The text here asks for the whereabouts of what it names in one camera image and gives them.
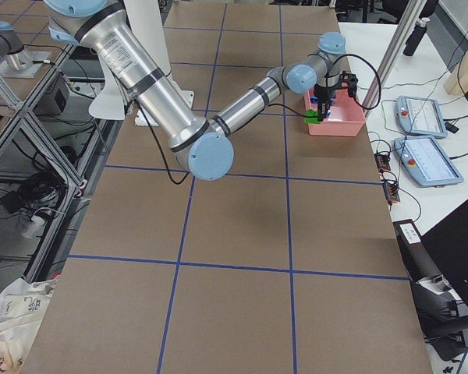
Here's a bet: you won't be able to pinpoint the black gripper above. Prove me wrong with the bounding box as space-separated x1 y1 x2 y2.
314 84 334 122

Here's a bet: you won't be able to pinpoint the green block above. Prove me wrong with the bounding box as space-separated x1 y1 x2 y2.
304 109 323 124

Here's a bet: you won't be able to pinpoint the long blue block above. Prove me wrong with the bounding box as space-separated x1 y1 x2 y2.
310 93 335 105

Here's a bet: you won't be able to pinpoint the pink plastic box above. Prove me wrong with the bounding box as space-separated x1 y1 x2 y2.
303 89 366 137

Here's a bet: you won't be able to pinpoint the black power strip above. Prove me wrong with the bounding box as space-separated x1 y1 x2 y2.
374 152 391 172
382 179 400 205

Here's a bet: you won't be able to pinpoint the far teach pendant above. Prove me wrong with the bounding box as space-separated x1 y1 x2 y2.
395 96 447 139

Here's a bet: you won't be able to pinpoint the teach pendant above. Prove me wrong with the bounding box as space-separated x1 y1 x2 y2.
394 136 464 187
395 96 447 139

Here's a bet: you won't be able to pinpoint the near teach pendant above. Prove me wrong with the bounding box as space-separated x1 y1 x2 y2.
394 136 464 187

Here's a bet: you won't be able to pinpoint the white paper label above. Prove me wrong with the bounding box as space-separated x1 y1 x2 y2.
399 222 421 245

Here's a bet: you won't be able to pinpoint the black laptop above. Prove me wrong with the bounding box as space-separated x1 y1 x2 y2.
422 199 468 305

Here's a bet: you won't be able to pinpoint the printed tote bag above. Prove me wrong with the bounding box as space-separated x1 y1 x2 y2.
0 278 58 373

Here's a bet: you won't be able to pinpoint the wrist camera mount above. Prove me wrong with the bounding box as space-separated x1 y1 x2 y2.
335 70 358 98

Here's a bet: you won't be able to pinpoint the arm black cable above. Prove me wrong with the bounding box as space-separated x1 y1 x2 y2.
147 53 382 186

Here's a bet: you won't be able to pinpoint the aluminium frame post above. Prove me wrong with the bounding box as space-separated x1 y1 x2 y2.
362 0 438 118

